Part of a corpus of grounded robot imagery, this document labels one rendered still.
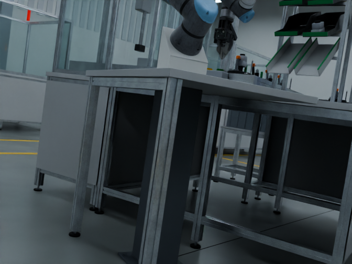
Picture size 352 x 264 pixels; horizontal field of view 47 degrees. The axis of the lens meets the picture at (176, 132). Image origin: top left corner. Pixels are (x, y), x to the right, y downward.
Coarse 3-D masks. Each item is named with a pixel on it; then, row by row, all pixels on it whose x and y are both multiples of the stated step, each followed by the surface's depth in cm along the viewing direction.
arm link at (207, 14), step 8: (192, 0) 169; (200, 0) 166; (208, 0) 170; (184, 8) 170; (192, 8) 168; (200, 8) 165; (208, 8) 166; (216, 8) 169; (184, 16) 173; (192, 16) 169; (200, 16) 167; (208, 16) 167; (184, 24) 174; (192, 24) 170; (200, 24) 169; (208, 24) 170; (192, 32) 173; (200, 32) 173
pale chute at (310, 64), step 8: (312, 48) 217; (320, 48) 218; (328, 48) 215; (336, 48) 209; (304, 56) 212; (312, 56) 215; (320, 56) 212; (328, 56) 204; (296, 64) 207; (304, 64) 212; (312, 64) 209; (320, 64) 206; (296, 72) 208; (304, 72) 207; (312, 72) 204; (320, 72) 200
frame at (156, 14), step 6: (156, 0) 285; (156, 6) 285; (156, 12) 285; (156, 18) 285; (156, 24) 285; (156, 30) 286; (150, 42) 287; (150, 48) 287; (150, 54) 287; (150, 60) 286; (150, 66) 286
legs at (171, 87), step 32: (96, 96) 207; (160, 96) 183; (192, 96) 180; (160, 128) 137; (192, 128) 182; (160, 160) 136; (160, 192) 138; (160, 224) 139; (128, 256) 191; (160, 256) 182
